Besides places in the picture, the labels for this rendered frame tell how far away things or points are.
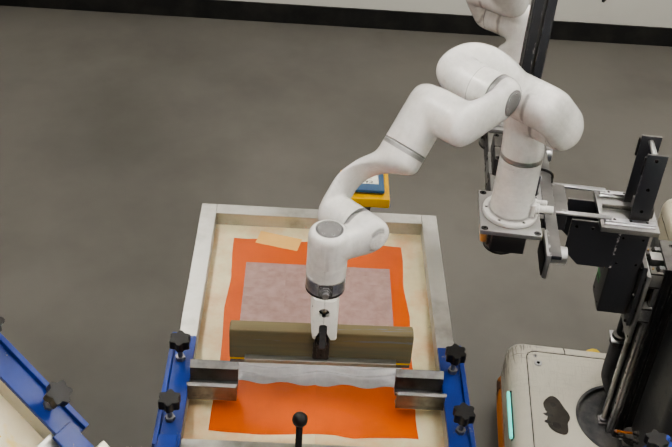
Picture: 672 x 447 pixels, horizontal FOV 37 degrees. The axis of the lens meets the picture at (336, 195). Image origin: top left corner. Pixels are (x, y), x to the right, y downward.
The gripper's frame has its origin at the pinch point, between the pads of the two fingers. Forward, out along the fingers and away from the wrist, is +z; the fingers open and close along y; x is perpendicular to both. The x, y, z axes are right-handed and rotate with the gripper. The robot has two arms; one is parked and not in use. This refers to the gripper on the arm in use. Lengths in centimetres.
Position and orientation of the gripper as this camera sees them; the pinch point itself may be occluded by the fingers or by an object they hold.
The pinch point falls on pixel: (320, 344)
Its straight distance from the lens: 200.4
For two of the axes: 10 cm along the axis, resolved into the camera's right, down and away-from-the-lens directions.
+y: 0.0, -5.9, 8.1
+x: -10.0, -0.5, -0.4
